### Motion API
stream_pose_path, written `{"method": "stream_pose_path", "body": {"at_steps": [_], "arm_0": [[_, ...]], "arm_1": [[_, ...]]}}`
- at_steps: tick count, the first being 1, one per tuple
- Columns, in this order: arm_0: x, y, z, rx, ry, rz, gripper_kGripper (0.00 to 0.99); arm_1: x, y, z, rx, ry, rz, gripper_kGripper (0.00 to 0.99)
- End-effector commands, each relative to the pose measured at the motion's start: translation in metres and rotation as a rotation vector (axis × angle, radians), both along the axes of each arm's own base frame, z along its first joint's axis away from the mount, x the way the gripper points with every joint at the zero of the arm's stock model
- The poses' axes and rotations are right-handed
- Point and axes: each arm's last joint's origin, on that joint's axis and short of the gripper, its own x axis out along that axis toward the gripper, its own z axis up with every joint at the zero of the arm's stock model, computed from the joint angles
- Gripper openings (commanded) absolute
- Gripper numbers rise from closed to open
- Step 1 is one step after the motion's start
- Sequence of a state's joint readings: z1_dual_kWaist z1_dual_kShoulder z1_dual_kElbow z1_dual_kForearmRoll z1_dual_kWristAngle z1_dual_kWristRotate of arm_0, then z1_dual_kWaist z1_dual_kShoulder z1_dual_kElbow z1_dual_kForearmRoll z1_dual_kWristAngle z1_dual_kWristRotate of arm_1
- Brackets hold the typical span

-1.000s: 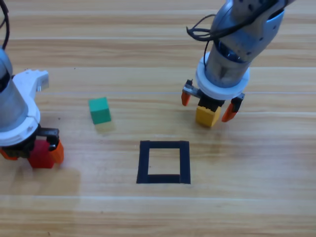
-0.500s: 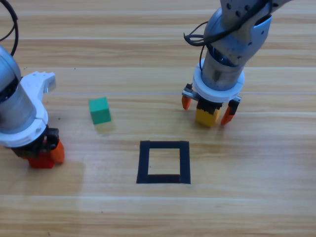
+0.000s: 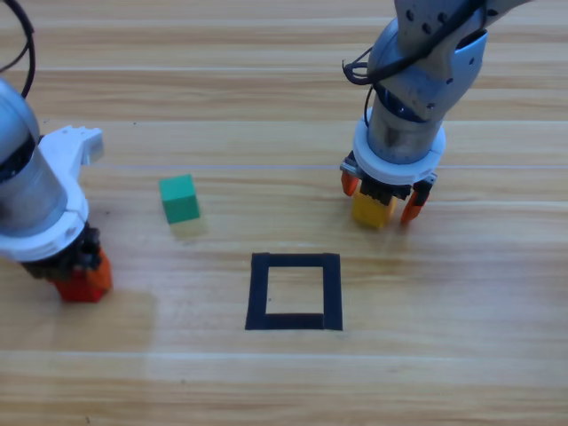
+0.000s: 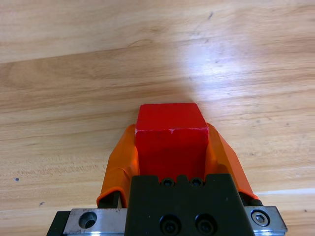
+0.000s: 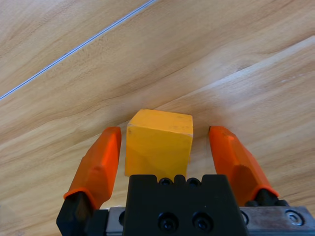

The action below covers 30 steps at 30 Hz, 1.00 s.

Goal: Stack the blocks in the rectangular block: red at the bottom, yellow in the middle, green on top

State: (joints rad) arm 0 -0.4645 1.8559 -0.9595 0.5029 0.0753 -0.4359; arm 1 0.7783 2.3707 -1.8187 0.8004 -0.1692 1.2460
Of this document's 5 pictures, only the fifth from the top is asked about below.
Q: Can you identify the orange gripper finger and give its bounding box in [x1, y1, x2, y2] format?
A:
[208, 125, 288, 207]
[56, 126, 123, 236]

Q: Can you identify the yellow wooden cube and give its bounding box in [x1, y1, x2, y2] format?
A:
[125, 109, 194, 181]

